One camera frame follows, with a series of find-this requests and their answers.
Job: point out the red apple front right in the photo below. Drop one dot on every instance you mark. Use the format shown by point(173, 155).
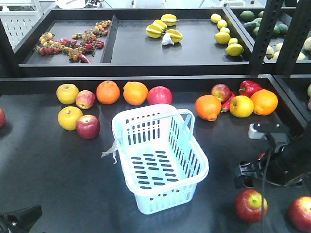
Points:
point(300, 213)

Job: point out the red apple by pepper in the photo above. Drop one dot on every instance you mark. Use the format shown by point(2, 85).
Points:
point(221, 92)

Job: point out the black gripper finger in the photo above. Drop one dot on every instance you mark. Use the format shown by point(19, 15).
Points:
point(246, 173)
point(20, 221)

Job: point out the red apple beside yellow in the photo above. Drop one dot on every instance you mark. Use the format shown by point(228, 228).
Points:
point(88, 126)

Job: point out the yellow starfruit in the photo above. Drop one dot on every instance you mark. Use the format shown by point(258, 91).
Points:
point(156, 29)
point(169, 19)
point(175, 35)

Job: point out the cherry tomato vine pile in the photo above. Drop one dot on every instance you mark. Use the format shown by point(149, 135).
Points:
point(78, 46)

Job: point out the red chili pepper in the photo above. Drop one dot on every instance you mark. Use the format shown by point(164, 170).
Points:
point(226, 105)

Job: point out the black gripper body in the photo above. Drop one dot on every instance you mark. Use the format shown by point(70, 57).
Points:
point(289, 165)

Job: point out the orange fruit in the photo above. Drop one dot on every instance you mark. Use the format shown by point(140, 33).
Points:
point(135, 93)
point(265, 102)
point(208, 107)
point(107, 92)

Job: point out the yellow lemon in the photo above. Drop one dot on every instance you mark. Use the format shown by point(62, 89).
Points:
point(234, 49)
point(222, 37)

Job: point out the clear plastic tag strip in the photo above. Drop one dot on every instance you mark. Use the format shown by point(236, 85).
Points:
point(112, 151)

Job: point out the red apple back row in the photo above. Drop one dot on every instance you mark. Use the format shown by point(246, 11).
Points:
point(160, 94)

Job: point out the small pink apple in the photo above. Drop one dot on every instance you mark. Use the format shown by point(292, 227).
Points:
point(85, 99)

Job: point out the red apple front left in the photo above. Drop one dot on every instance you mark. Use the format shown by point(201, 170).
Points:
point(250, 205)

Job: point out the light blue plastic basket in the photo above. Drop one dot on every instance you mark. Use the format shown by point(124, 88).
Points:
point(161, 160)

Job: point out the red bell pepper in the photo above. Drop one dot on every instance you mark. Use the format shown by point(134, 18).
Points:
point(248, 88)

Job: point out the white garlic bulb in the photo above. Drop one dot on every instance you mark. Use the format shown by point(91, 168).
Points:
point(167, 40)

